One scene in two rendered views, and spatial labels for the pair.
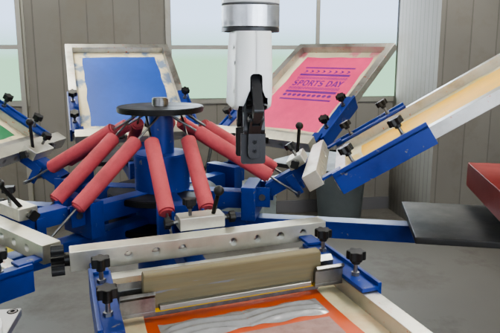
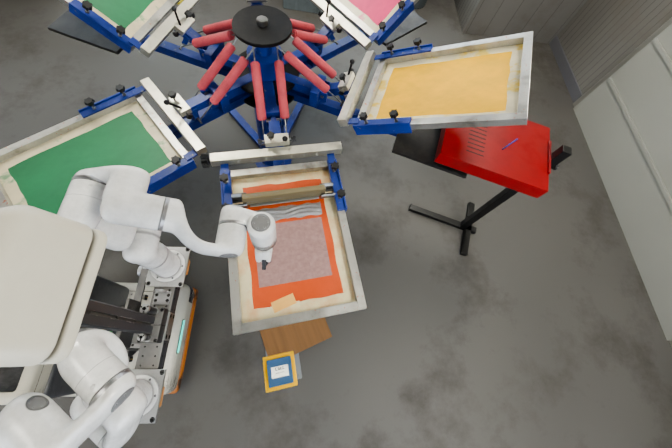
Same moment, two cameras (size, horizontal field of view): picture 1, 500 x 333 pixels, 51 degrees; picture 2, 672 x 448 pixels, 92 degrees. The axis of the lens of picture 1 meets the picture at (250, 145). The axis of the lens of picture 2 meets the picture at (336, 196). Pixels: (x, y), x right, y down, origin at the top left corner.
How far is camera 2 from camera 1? 1.07 m
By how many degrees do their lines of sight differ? 53
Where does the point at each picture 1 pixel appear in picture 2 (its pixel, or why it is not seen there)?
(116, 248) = (232, 159)
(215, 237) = (282, 155)
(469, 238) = (418, 157)
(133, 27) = not seen: outside the picture
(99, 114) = not seen: outside the picture
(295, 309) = (308, 210)
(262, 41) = (265, 254)
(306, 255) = (318, 190)
